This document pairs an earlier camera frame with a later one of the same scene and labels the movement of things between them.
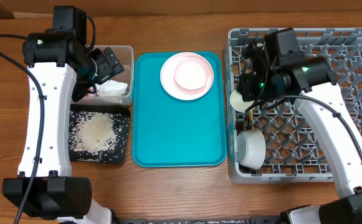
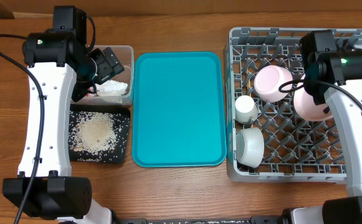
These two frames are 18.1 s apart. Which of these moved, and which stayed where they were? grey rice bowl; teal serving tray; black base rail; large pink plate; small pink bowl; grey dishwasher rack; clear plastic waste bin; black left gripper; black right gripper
Moved: small pink bowl; large pink plate; grey dishwasher rack; black right gripper
Stayed: grey rice bowl; black left gripper; black base rail; clear plastic waste bin; teal serving tray
